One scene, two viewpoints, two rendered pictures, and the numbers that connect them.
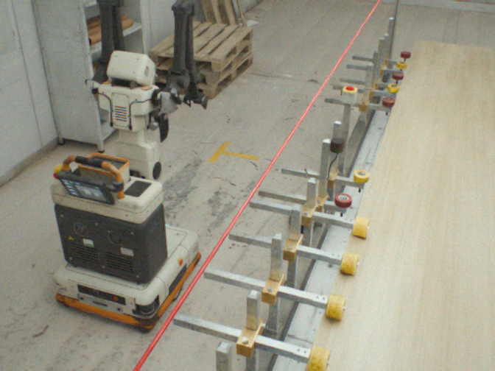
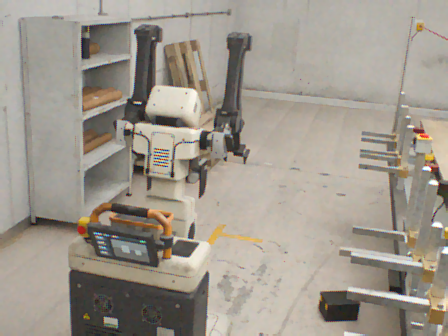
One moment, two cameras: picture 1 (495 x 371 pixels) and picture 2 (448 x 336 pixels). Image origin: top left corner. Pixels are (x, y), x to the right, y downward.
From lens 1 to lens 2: 89 cm
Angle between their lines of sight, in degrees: 14
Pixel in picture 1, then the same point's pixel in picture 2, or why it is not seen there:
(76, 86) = (61, 156)
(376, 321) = not seen: outside the picture
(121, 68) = (166, 104)
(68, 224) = (85, 298)
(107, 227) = (143, 299)
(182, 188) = not seen: hidden behind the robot
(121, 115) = (162, 160)
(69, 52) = (58, 117)
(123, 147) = (154, 203)
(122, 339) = not seen: outside the picture
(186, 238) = (219, 321)
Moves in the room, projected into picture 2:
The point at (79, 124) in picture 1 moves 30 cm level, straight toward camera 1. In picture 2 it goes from (59, 199) to (65, 215)
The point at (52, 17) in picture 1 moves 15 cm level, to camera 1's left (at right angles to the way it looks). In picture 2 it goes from (43, 78) to (21, 78)
